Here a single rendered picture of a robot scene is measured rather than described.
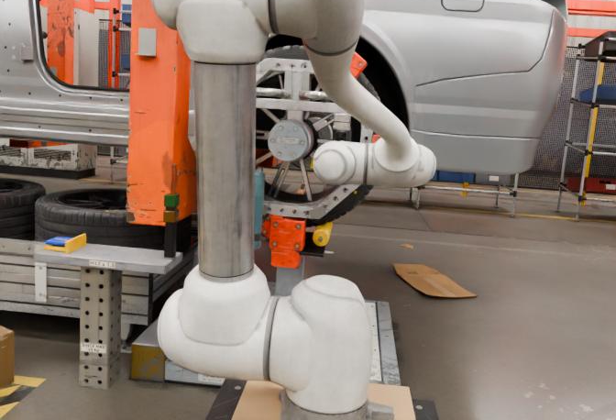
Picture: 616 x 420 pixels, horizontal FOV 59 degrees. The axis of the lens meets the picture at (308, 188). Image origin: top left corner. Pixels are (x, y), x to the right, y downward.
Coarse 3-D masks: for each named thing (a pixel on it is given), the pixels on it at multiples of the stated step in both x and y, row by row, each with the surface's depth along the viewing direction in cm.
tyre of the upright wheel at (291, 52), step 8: (280, 48) 193; (288, 48) 192; (296, 48) 192; (304, 48) 192; (264, 56) 193; (272, 56) 193; (280, 56) 192; (288, 56) 192; (296, 56) 192; (304, 56) 192; (360, 80) 191; (368, 88) 191; (376, 96) 192; (352, 192) 196; (360, 192) 196; (368, 192) 197; (344, 200) 197; (352, 200) 197; (360, 200) 197; (336, 208) 198; (344, 208) 197; (352, 208) 198; (328, 216) 198; (336, 216) 198; (312, 224) 200
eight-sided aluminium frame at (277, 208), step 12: (264, 60) 185; (276, 60) 185; (288, 60) 184; (300, 60) 184; (264, 72) 185; (312, 72) 185; (372, 132) 185; (336, 192) 188; (348, 192) 188; (264, 204) 191; (276, 204) 191; (288, 204) 192; (300, 204) 195; (312, 204) 195; (324, 204) 189; (300, 216) 191; (312, 216) 190
